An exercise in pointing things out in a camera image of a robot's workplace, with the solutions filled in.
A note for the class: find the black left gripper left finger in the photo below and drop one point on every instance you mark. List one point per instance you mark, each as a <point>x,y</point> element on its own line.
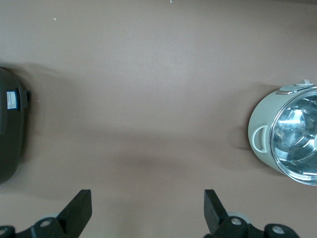
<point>74,213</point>

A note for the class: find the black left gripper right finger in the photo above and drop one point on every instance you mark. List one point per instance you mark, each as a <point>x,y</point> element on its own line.
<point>215,215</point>

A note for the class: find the brown table cover sheet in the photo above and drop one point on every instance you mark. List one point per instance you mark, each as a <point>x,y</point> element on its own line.
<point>148,74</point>

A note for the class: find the black rice cooker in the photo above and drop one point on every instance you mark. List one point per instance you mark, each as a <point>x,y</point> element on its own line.
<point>10,138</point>

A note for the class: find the glass pot lid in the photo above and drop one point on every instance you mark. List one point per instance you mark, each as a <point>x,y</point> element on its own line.
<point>292,129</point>

